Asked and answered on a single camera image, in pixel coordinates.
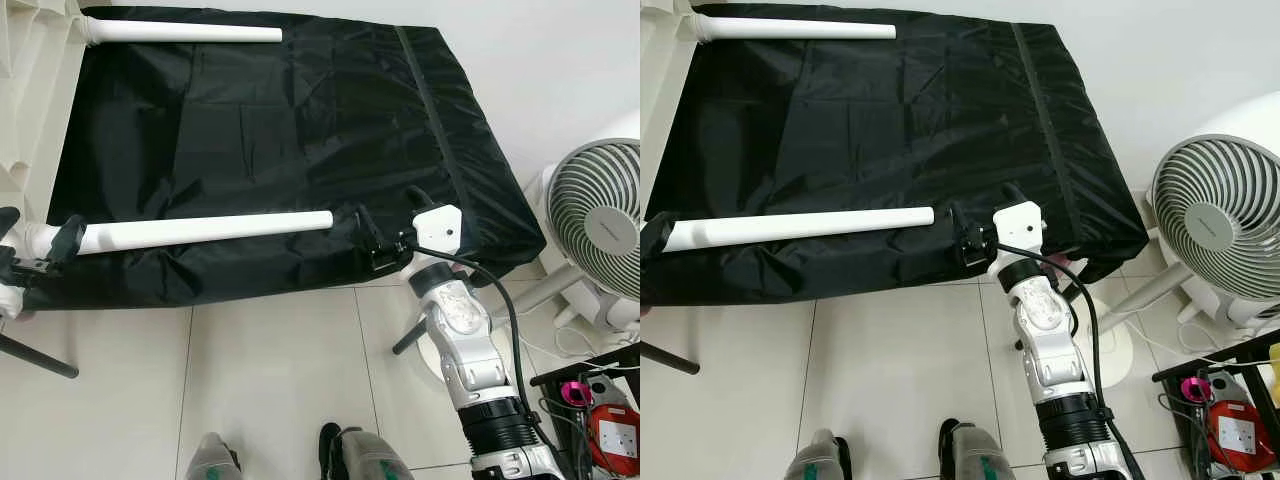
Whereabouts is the white plastic table top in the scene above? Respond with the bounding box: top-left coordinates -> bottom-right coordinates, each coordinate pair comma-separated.
0,0 -> 89,201
640,0 -> 703,191

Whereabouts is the white plastic table leg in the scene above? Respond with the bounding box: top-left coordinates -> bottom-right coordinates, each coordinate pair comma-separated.
28,209 -> 335,258
655,206 -> 936,254
85,18 -> 284,47
692,15 -> 898,43

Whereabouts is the pink under cloth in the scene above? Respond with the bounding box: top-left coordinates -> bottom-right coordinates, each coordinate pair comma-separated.
1045,250 -> 1089,279

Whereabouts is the black metal table leg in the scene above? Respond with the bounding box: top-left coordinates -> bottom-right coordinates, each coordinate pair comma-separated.
392,312 -> 431,357
640,341 -> 702,377
0,333 -> 80,380

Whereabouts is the black table cloth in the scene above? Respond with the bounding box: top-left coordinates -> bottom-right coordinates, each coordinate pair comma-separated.
640,3 -> 1151,306
20,5 -> 548,311

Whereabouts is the white round appliance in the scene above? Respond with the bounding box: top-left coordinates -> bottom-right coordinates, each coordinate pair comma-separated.
540,108 -> 641,331
1140,92 -> 1280,331

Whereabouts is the red box white label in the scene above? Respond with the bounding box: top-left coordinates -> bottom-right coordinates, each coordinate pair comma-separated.
1207,398 -> 1278,475
588,402 -> 641,477

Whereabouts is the grey right robot foot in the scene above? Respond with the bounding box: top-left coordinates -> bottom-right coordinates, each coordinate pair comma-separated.
318,422 -> 415,480
936,418 -> 1018,480

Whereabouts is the grey robot foot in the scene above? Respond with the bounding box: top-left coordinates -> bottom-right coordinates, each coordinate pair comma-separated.
318,422 -> 415,480
783,427 -> 853,480
186,431 -> 242,480
936,418 -> 1018,480

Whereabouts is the grey left robot foot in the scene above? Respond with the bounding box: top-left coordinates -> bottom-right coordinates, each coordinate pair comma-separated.
783,427 -> 853,480
186,431 -> 242,480

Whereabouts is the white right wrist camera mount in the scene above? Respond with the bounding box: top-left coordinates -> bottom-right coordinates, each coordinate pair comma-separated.
402,204 -> 464,283
988,200 -> 1044,279

